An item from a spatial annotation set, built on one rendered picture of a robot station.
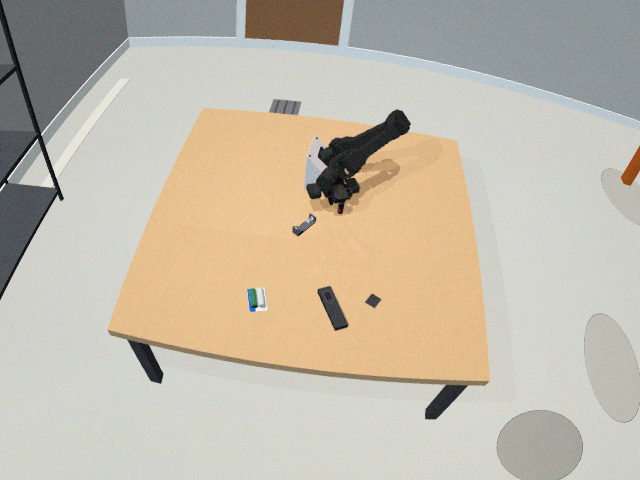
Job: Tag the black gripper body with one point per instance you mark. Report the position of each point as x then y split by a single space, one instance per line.
314 191

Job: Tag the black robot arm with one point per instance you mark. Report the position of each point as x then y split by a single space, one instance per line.
353 152

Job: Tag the black rectangular bar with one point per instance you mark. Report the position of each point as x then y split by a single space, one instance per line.
333 308

